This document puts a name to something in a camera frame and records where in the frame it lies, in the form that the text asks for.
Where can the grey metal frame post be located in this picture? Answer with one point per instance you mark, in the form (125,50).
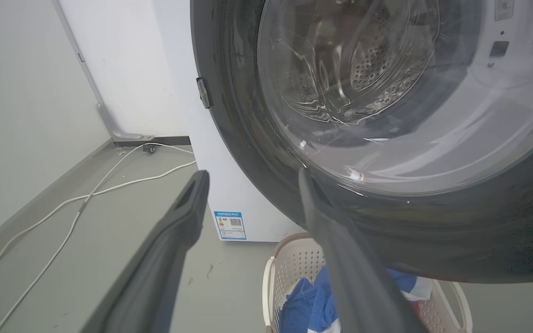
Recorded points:
(95,92)

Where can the blue garment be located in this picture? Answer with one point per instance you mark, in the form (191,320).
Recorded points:
(308,305)

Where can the round dark washing machine door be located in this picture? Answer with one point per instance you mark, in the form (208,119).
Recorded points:
(456,222)

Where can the white plastic laundry basket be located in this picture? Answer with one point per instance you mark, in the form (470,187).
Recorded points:
(294,273)

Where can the small black caster wheel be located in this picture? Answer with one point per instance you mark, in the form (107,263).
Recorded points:
(149,148)

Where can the blue energy label sticker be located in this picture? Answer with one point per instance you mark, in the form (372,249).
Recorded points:
(230,225)

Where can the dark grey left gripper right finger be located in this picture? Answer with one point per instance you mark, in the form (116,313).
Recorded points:
(354,277)

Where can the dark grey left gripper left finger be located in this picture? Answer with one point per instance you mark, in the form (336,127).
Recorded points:
(155,268)

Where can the white washing machine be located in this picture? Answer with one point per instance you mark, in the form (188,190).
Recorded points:
(192,106)

